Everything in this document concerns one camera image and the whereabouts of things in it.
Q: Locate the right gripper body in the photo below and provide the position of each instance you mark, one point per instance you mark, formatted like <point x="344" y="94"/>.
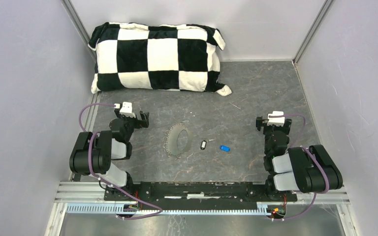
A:
<point x="268" y="129"/>

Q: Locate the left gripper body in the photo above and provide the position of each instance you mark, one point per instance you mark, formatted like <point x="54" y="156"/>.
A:
<point x="130" y="123"/>

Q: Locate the black key fob tag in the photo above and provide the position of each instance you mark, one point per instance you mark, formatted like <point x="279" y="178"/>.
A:
<point x="203" y="144"/>

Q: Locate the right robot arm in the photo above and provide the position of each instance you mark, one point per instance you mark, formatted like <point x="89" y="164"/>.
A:
<point x="294" y="169"/>

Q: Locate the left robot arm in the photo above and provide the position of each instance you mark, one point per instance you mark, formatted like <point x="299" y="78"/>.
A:
<point x="94" y="157"/>

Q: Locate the blue key fob tag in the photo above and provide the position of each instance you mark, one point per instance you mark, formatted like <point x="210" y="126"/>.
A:
<point x="225" y="148"/>

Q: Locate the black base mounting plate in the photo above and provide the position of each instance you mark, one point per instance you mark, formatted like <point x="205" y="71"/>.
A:
<point x="198" y="195"/>

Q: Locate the black and white checkered pillow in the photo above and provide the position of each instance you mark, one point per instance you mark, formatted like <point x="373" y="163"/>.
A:
<point x="165" y="57"/>

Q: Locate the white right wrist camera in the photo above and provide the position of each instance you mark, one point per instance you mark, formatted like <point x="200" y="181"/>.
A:
<point x="276" y="118"/>

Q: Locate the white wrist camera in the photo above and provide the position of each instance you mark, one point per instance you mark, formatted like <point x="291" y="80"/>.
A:
<point x="124" y="110"/>
<point x="276" y="118"/>

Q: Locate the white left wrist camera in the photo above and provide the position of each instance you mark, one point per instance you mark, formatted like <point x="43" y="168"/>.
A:
<point x="124" y="110"/>

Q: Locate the white slotted cable duct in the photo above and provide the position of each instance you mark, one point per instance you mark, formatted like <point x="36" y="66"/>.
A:
<point x="128" y="210"/>

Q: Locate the aluminium frame rail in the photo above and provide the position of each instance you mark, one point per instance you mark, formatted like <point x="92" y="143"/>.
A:
<point x="90" y="192"/>

